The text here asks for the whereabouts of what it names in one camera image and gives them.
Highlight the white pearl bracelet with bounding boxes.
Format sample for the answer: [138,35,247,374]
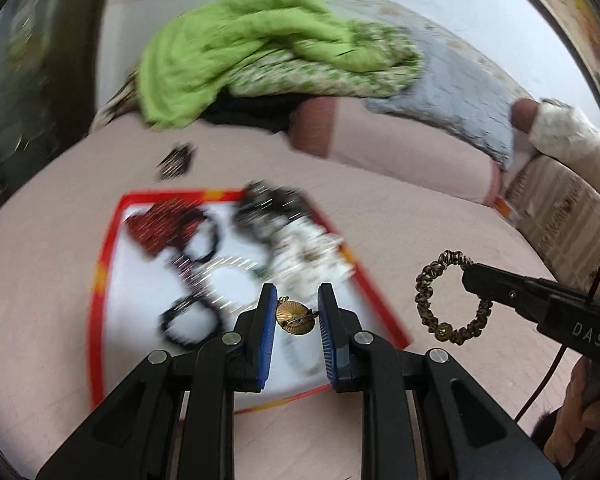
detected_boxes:
[200,252,276,311]

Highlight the pink quilted bed cover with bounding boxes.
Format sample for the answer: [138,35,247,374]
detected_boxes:
[0,120,581,480]

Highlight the gold round brooch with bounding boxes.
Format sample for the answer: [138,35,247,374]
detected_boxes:
[275,296,321,336]

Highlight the green patterned quilt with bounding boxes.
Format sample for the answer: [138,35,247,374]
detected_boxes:
[225,22,426,101]

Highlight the red dotted scrunchie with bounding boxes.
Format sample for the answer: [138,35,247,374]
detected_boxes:
[125,200,206,256]

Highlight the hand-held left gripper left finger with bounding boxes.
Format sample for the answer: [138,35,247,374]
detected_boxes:
[35,282,278,480]

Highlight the black hair tie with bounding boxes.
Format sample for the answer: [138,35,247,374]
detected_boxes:
[159,294,223,348]
[185,210,223,263]

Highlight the green blanket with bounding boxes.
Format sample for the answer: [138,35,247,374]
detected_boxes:
[139,0,421,131]

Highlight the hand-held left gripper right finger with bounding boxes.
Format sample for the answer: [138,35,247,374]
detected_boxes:
[317,282,563,480]

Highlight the person's right hand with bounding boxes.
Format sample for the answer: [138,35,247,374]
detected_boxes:
[545,357,600,466]

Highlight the pink pillow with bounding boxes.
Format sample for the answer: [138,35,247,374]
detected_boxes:
[287,95,503,206]

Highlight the black cloth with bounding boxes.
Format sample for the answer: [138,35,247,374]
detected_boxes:
[200,92,306,133]

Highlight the black cable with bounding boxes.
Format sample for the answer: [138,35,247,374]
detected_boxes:
[515,265,600,422]

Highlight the purple rhinestone hair clip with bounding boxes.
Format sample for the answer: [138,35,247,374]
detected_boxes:
[167,250,206,296]

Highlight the white cherry print scrunchie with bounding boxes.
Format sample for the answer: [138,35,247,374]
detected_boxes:
[265,220,356,286]

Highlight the brown hair claw clip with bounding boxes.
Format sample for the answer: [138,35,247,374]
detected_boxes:
[154,142,197,181]

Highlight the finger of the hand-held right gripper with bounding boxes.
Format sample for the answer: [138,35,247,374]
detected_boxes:
[461,262,552,322]

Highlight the black organza scrunchie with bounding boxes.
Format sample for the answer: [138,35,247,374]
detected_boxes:
[232,180,313,243]

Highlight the cardboard box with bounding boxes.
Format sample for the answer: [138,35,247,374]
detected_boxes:
[500,152,600,281]

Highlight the framed wall picture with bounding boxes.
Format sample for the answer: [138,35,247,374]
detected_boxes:
[485,0,600,116]

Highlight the grey pillow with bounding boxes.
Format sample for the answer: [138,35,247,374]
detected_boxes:
[365,25,518,171]

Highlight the red shallow box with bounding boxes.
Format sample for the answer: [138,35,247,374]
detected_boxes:
[87,187,413,413]

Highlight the white plastic bag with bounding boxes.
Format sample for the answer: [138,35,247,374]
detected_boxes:
[527,99,600,181]

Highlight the gold brown hair tie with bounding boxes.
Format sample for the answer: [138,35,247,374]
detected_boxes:
[415,249,495,345]

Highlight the wooden door with stained glass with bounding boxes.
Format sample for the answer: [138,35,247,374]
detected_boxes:
[0,0,111,201]

